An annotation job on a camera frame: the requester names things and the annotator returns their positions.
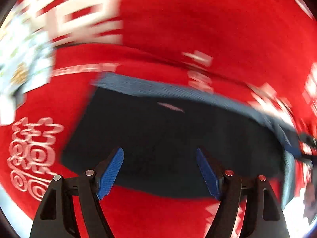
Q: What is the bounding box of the black pants blue patterned trim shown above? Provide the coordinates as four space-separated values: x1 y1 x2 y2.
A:
61 73 299 206

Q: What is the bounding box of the red wedding blanket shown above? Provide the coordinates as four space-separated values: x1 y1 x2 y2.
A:
0 42 317 238

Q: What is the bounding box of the white floral garment pile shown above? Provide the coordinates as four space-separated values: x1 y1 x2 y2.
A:
1 15 54 126

